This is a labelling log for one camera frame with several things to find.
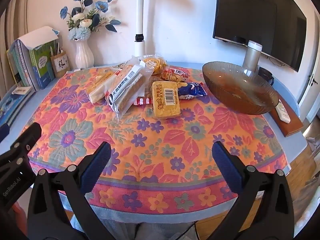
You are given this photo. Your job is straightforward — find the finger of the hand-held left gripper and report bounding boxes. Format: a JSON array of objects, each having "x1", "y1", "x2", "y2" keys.
[
  {"x1": 0, "y1": 122, "x2": 42, "y2": 167},
  {"x1": 0, "y1": 124, "x2": 10, "y2": 142}
]

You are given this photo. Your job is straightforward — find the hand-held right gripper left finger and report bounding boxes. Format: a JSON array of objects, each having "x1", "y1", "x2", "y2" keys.
[{"x1": 27, "y1": 141, "x2": 112, "y2": 240}]

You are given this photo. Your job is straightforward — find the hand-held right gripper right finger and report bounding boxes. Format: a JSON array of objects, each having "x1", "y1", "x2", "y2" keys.
[{"x1": 212, "y1": 141, "x2": 295, "y2": 240}]

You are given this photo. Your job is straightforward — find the brown ribbed glass bowl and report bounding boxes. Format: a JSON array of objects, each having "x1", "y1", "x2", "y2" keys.
[{"x1": 202, "y1": 61, "x2": 280, "y2": 115}]

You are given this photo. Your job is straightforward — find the red white striped packet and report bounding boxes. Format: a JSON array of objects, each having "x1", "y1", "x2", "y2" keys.
[{"x1": 134, "y1": 97, "x2": 153, "y2": 106}]

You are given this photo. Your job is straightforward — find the long brown cake packet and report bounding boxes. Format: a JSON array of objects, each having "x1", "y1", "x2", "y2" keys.
[{"x1": 107, "y1": 57, "x2": 153, "y2": 120}]

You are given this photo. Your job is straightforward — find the blue snack packet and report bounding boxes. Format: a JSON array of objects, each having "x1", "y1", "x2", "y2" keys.
[{"x1": 176, "y1": 81, "x2": 207, "y2": 100}]

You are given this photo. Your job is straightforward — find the yellow cracker packet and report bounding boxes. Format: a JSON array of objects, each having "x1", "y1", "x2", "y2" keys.
[{"x1": 152, "y1": 80, "x2": 181, "y2": 120}]

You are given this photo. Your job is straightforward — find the red snack packet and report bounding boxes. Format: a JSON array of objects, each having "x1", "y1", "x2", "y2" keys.
[{"x1": 161, "y1": 66, "x2": 190, "y2": 83}]

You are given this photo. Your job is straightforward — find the round cookies packet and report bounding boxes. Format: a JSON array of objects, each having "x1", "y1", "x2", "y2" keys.
[{"x1": 139, "y1": 54, "x2": 167, "y2": 75}]

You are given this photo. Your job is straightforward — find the flat blue book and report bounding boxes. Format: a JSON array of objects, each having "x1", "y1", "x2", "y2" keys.
[{"x1": 0, "y1": 86, "x2": 37, "y2": 126}]

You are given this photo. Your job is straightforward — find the row of upright books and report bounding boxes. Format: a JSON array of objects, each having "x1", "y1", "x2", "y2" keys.
[{"x1": 6, "y1": 40, "x2": 32, "y2": 90}]

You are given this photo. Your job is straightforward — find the floral orange tablecloth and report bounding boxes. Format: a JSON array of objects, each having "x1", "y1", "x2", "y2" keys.
[{"x1": 21, "y1": 66, "x2": 292, "y2": 224}]

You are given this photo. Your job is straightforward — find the white remote control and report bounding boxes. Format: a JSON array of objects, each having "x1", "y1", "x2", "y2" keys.
[{"x1": 274, "y1": 99, "x2": 291, "y2": 123}]

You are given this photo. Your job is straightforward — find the white ribbed vase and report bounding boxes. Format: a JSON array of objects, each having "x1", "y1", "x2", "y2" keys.
[{"x1": 75, "y1": 39, "x2": 95, "y2": 70}]

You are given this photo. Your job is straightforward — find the white paper sheet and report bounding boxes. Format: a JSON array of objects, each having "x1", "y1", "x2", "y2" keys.
[{"x1": 17, "y1": 26, "x2": 60, "y2": 50}]

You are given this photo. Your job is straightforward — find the dark mug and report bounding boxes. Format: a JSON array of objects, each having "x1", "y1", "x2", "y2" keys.
[{"x1": 257, "y1": 67, "x2": 275, "y2": 84}]

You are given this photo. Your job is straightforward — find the white door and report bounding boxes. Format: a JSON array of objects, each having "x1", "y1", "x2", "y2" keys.
[{"x1": 299, "y1": 52, "x2": 320, "y2": 122}]

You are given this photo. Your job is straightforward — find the white lamp pole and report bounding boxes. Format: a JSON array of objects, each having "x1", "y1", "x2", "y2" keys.
[{"x1": 134, "y1": 0, "x2": 173, "y2": 56}]

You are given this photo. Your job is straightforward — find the black wall television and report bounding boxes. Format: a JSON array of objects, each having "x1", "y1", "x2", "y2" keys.
[{"x1": 212, "y1": 0, "x2": 307, "y2": 73}]

